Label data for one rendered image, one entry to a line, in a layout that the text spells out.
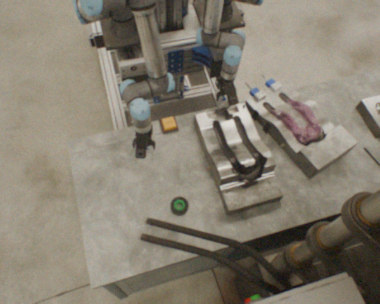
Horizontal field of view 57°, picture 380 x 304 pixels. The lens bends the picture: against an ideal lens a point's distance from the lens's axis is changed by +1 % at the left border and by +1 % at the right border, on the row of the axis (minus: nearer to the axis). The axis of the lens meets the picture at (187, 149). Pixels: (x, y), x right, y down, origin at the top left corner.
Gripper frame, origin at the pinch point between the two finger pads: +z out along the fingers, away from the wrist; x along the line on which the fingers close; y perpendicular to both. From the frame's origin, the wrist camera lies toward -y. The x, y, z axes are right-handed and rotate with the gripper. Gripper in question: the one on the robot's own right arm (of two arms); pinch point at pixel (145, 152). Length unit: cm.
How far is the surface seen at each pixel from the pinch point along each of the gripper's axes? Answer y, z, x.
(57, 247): -28, 85, 58
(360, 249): -50, -44, -70
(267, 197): -19, -1, -56
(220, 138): 8.3, -3.3, -35.3
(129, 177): -10.9, 4.6, 6.4
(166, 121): 18.4, 0.9, -8.6
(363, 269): -56, -44, -70
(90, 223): -33.9, 4.6, 20.5
